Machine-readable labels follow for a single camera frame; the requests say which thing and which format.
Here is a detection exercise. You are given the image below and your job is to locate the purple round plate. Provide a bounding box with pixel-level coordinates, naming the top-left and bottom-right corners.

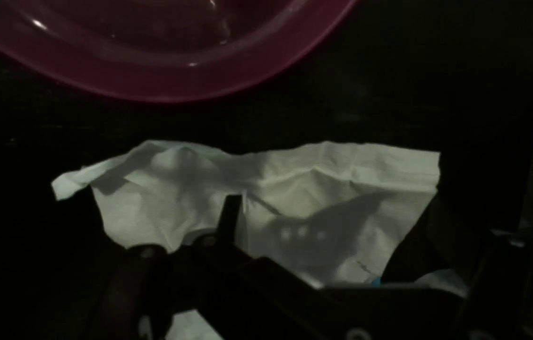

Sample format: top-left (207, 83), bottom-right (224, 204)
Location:
top-left (0, 0), bottom-right (362, 106)

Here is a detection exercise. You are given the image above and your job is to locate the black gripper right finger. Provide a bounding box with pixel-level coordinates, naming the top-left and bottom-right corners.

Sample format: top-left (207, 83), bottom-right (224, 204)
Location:
top-left (449, 228), bottom-right (533, 340)

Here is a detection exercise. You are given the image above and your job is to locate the crumpled white napkin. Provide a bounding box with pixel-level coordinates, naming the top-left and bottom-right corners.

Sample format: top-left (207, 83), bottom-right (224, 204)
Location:
top-left (50, 138), bottom-right (471, 340)

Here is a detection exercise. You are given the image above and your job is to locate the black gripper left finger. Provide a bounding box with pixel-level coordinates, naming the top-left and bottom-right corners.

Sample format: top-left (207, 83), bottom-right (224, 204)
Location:
top-left (99, 193), bottom-right (358, 340)

